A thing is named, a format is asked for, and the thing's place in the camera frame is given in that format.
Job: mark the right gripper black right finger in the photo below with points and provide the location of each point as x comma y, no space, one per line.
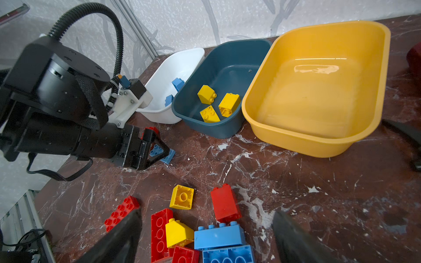
294,245

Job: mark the yellow sloped lego brick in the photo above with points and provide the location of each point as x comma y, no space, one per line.
178,234

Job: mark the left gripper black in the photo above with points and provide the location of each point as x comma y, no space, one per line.
49,135

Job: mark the long red lego brick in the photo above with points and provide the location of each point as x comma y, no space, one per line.
129,204

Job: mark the dark teal plastic bin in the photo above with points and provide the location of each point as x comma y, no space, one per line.
228,68

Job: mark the red lego brick center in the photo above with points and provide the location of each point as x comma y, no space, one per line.
225,205

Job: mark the red lego brick upright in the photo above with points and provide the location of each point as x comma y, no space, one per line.
160,253

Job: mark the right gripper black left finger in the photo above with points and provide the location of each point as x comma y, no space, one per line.
119,245

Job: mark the clear plastic wall shelf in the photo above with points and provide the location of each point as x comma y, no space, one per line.
12,9

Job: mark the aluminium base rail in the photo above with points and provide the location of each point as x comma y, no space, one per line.
23,236

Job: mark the small yellow lego brick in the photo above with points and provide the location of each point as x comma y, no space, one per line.
207,95

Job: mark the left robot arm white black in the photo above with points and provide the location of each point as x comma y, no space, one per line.
55,100

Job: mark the large blue lego brick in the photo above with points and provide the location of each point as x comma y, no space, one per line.
224,243

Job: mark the red lego brick near bins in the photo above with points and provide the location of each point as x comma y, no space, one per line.
154,129

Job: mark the yellow plastic bin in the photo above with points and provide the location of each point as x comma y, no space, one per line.
320,88

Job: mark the yellow square lego brick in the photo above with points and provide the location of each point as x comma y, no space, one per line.
182,198

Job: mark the white plastic bin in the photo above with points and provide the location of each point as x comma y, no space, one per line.
178,66

